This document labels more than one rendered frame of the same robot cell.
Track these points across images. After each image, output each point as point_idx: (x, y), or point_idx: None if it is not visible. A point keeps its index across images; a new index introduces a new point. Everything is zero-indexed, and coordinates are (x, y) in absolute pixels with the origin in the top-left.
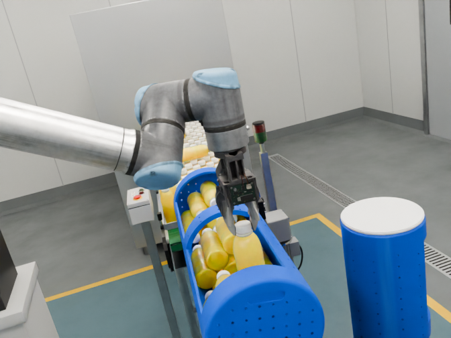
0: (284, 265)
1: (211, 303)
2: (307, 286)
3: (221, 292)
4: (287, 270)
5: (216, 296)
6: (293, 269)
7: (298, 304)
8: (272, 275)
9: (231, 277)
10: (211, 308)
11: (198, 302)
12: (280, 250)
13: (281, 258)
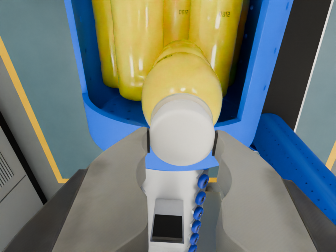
0: (243, 113)
1: (93, 129)
2: (251, 141)
3: (108, 141)
4: (239, 131)
5: (100, 134)
6: (256, 107)
7: None
8: (201, 165)
9: (129, 132)
10: (93, 134)
11: (75, 54)
12: (280, 15)
13: (255, 78)
